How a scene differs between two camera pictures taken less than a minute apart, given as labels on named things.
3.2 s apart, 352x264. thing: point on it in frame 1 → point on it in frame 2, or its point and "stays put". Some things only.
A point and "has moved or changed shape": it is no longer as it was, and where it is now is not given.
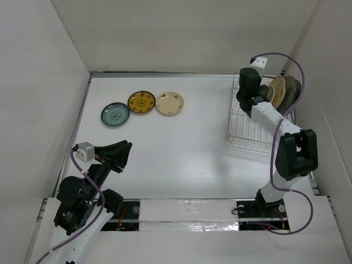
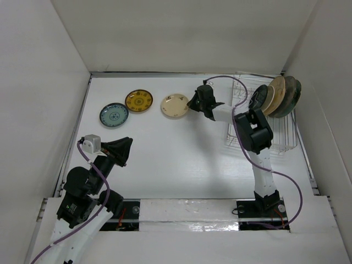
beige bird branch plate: (279, 84) stays put
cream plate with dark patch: (270, 92) stays put
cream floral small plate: (169, 103) has moved or changed shape
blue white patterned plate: (115, 114) stays put
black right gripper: (258, 81) → (192, 104)
